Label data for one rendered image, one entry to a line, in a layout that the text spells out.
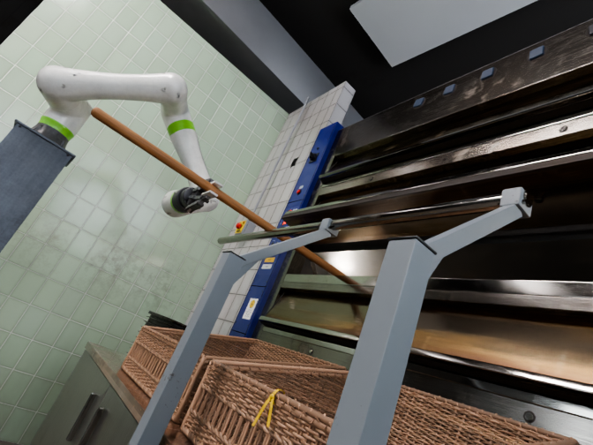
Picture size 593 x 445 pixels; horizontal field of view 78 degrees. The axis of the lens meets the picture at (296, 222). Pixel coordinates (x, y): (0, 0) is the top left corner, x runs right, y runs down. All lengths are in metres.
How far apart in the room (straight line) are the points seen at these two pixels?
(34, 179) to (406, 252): 1.44
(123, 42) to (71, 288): 1.51
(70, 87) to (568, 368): 1.70
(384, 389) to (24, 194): 1.47
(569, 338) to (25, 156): 1.74
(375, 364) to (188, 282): 2.17
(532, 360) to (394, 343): 0.61
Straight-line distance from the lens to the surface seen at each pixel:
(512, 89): 1.55
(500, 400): 1.01
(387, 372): 0.41
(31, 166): 1.67
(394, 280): 0.43
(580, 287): 1.03
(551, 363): 0.98
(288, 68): 3.26
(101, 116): 1.17
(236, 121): 2.84
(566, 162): 1.03
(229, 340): 1.59
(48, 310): 2.37
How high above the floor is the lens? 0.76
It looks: 22 degrees up
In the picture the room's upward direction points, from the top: 23 degrees clockwise
